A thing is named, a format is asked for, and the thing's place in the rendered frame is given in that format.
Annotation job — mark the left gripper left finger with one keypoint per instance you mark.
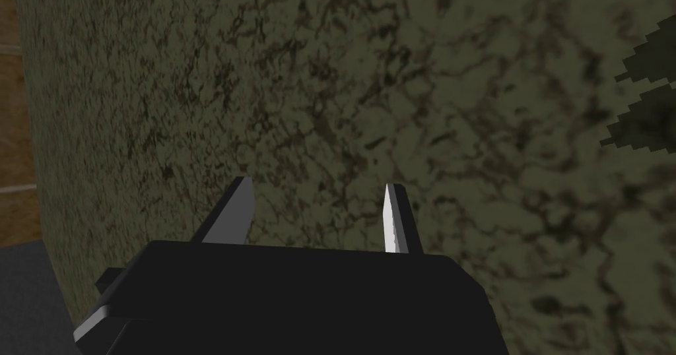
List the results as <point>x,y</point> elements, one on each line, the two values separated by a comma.
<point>231,219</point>

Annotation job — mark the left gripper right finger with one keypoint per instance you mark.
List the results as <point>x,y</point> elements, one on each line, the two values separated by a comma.
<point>398,223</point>

